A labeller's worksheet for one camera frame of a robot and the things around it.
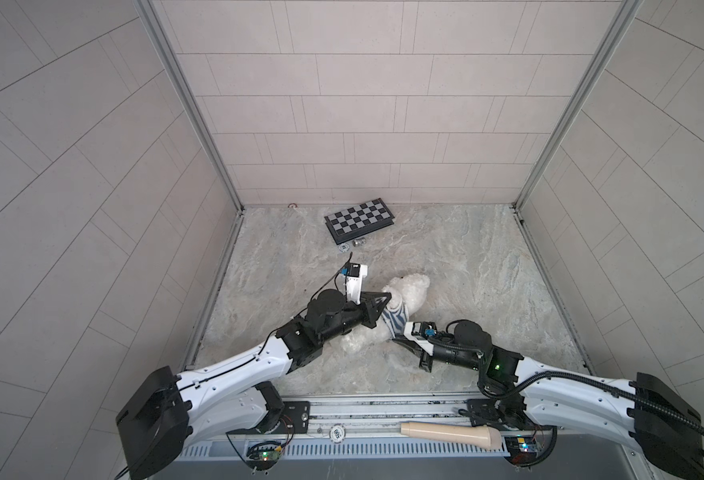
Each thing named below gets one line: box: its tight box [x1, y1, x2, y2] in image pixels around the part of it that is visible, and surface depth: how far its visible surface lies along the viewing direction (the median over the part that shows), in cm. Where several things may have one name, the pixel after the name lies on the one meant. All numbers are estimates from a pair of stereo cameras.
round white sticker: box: [329, 424, 347, 443], surface depth 71 cm
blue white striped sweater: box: [382, 305, 410, 339], surface depth 72 cm
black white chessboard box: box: [324, 197, 395, 245], surface depth 111 cm
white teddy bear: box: [336, 273, 430, 353], surface depth 72 cm
